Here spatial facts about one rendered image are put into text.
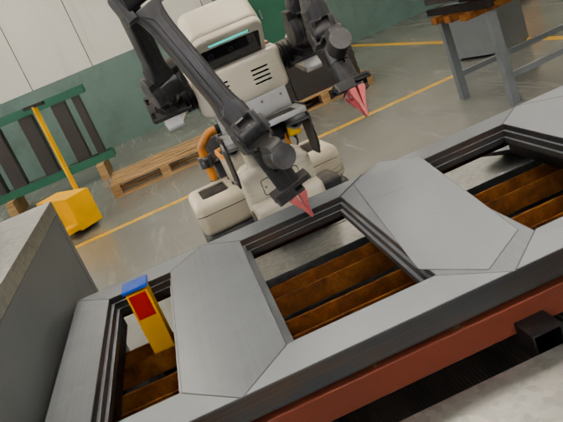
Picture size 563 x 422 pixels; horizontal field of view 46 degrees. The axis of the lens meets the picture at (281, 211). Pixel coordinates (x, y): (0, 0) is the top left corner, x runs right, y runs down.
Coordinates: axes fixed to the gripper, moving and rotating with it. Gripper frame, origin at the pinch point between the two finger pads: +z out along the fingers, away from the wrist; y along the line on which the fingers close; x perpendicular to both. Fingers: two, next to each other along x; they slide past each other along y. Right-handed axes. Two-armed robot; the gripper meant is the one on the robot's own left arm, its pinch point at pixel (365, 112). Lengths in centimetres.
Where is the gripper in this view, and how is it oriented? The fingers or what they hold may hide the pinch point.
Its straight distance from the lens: 170.9
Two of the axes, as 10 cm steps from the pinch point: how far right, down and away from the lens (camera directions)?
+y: 9.0, -4.2, 1.4
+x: -0.6, 2.0, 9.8
